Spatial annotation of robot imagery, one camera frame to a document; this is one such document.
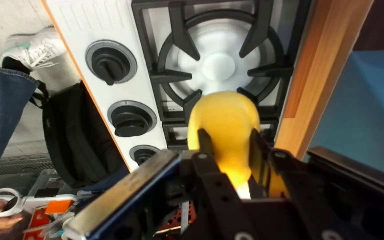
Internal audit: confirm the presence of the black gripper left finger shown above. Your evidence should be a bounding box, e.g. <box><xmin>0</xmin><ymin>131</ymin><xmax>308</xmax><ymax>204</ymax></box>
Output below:
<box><xmin>191</xmin><ymin>127</ymin><xmax>243</xmax><ymax>203</ymax></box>

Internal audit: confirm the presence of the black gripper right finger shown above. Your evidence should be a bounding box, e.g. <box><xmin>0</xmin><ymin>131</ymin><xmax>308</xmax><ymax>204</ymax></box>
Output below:
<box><xmin>247</xmin><ymin>127</ymin><xmax>309</xmax><ymax>203</ymax></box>

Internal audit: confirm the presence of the yellow round plush toy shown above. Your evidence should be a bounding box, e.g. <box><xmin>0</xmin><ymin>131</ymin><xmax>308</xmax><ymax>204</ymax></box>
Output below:
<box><xmin>187</xmin><ymin>89</ymin><xmax>263</xmax><ymax>201</ymax></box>

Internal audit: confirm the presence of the black stove knob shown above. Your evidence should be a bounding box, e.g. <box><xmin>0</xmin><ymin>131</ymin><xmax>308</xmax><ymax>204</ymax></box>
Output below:
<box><xmin>107</xmin><ymin>99</ymin><xmax>159</xmax><ymax>139</ymax></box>
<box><xmin>128</xmin><ymin>143</ymin><xmax>161</xmax><ymax>167</ymax></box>
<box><xmin>84</xmin><ymin>37</ymin><xmax>139</xmax><ymax>87</ymax></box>

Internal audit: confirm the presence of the wooden stove surround counter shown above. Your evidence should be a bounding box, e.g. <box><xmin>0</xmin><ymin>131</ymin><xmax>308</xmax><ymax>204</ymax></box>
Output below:
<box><xmin>40</xmin><ymin>0</ymin><xmax>376</xmax><ymax>175</ymax></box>

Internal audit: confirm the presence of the toy stove top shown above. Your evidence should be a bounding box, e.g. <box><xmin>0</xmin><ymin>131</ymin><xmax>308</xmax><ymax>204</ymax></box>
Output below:
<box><xmin>131</xmin><ymin>0</ymin><xmax>315</xmax><ymax>137</ymax></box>

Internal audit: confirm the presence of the white gas stove top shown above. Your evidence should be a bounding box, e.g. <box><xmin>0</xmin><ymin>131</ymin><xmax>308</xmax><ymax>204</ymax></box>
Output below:
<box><xmin>44</xmin><ymin>0</ymin><xmax>315</xmax><ymax>173</ymax></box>

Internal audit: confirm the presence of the black backpack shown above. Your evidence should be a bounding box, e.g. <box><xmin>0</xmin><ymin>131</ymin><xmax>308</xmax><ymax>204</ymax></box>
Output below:
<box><xmin>31</xmin><ymin>81</ymin><xmax>129</xmax><ymax>189</ymax></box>

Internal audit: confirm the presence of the small orange block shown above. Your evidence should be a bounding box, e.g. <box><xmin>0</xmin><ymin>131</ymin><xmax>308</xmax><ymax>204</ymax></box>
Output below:
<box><xmin>44</xmin><ymin>199</ymin><xmax>76</xmax><ymax>216</ymax></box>

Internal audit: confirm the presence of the person in blue jeans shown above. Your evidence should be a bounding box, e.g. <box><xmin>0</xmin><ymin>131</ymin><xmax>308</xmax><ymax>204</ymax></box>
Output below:
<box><xmin>0</xmin><ymin>25</ymin><xmax>68</xmax><ymax>184</ymax></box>

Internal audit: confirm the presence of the silver wrist mount bar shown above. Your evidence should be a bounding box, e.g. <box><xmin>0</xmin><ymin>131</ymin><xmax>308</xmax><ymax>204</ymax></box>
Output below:
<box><xmin>61</xmin><ymin>148</ymin><xmax>183</xmax><ymax>240</ymax></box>

